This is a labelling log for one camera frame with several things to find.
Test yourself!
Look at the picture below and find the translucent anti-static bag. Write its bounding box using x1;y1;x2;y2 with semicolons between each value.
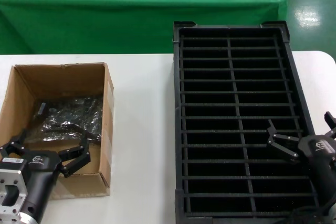
33;97;104;143

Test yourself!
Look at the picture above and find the green cloth covered table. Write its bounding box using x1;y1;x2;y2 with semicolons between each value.
0;0;288;55

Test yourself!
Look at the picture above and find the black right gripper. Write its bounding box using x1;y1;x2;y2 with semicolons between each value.
266;111;336;204

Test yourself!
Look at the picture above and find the black slotted container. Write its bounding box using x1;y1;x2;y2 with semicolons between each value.
172;20;329;224

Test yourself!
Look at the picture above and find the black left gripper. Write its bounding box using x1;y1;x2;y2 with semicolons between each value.
0;128;92;221

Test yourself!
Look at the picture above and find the graphics card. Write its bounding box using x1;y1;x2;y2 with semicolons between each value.
36;99;102;140

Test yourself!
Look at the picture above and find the open brown cardboard box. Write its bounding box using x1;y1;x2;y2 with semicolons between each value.
0;62;116;200

